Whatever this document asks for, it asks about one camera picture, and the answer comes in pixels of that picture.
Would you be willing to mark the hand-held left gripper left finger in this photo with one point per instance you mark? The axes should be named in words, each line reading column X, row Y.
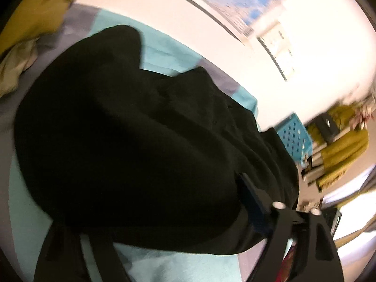
column 55, row 255

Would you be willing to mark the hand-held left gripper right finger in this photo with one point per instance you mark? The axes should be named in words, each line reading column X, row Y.
column 253, row 199

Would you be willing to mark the black coat with gold buttons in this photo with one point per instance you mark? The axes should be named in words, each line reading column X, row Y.
column 141, row 141

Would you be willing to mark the teal perforated plastic basket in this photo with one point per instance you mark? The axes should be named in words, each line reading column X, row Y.
column 293, row 136

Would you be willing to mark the mustard yellow throw cloth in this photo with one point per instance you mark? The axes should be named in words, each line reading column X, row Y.
column 343, row 149

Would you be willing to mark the small black box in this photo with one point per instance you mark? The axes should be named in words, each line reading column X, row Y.
column 326, row 123

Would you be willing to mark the teal and grey bed sheet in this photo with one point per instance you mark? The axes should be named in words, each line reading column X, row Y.
column 176, row 53

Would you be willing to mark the beige cloth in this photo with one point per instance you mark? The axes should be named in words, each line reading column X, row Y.
column 16, row 66

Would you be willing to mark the mustard yellow garment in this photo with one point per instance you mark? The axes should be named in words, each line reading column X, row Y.
column 35, row 11

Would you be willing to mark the colourful wall map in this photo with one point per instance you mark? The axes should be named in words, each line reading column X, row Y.
column 235, row 3

